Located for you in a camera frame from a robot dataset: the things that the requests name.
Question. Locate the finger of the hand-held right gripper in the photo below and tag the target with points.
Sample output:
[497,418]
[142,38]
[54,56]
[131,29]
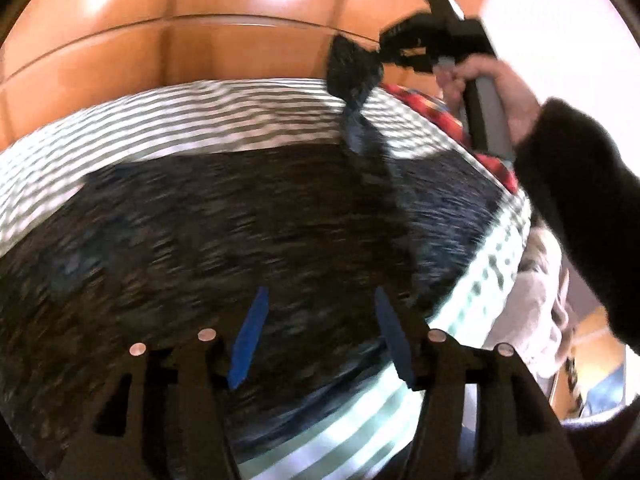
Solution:
[402,40]

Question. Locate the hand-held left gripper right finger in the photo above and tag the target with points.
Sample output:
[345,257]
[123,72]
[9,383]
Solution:
[395,340]

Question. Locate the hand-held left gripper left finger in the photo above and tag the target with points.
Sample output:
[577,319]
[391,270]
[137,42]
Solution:
[248,340]

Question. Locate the dark leaf print pants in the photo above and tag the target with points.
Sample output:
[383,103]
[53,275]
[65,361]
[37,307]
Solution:
[250,220]

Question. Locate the person's right forearm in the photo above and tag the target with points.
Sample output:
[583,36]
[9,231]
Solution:
[575,185]

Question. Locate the person's right hand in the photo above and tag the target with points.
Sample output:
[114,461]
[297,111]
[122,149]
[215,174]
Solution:
[515,90]

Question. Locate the red plaid cloth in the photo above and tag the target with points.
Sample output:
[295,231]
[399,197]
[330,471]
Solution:
[435,105]

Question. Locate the white cloth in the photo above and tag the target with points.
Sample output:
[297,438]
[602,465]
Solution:
[535,310]

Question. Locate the wooden wardrobe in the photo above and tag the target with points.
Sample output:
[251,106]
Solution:
[200,10]

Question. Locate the bed with green checked sheet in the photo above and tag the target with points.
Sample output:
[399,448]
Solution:
[200,115]

